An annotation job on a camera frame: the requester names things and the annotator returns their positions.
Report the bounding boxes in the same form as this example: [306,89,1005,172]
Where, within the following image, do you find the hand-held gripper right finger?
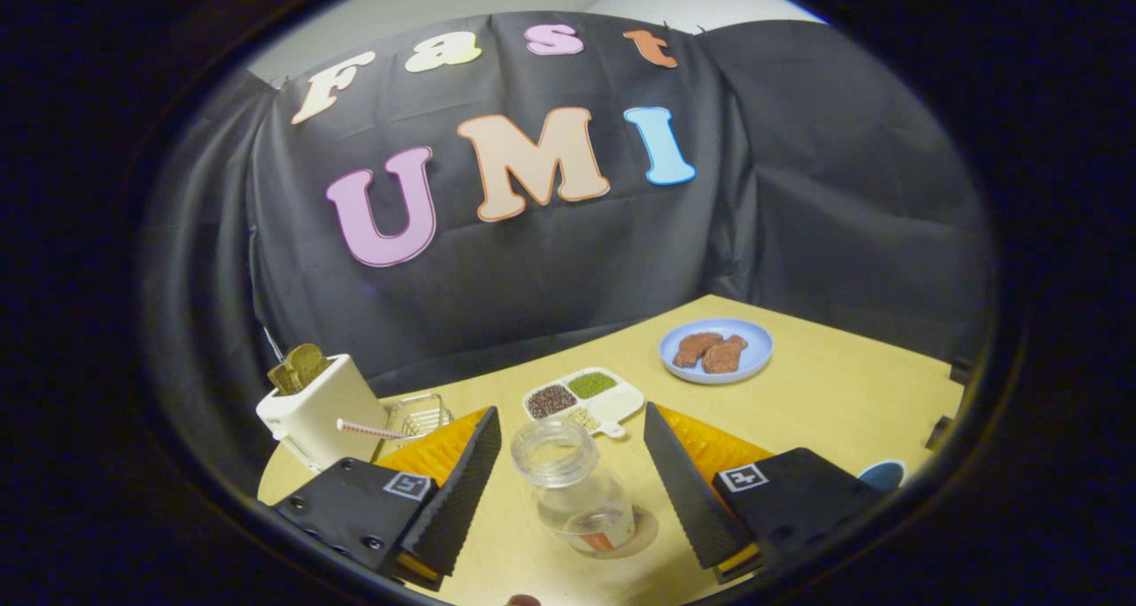
[643,401,888,585]

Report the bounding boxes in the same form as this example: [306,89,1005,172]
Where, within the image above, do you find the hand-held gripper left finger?
[271,405,503,589]

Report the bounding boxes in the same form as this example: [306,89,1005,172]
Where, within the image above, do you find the round cork coaster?
[590,506,659,560]

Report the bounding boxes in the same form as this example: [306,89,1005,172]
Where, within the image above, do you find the clear plastic juice bottle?
[510,417,637,555]

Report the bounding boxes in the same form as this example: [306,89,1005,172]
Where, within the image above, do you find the white cup with wooden handle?
[856,460,908,492]

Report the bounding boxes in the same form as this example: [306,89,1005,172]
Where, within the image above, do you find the striped straw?
[335,418,411,441]

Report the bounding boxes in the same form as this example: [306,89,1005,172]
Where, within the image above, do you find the white divided grain dish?
[522,367,645,439]

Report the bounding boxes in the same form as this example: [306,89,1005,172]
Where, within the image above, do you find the brown meat piece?
[672,332,725,368]
[702,335,748,374]

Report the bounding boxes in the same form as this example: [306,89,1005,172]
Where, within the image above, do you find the blue plate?
[659,318,775,385]

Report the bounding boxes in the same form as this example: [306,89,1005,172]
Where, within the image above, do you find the white toaster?
[256,353,391,472]

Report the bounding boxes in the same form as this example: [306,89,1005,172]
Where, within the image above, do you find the wooden table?
[257,294,966,606]

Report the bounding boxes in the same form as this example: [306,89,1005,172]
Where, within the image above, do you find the brown toast slices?
[268,343,331,396]

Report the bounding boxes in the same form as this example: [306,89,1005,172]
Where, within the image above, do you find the black backdrop cloth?
[142,12,993,500]

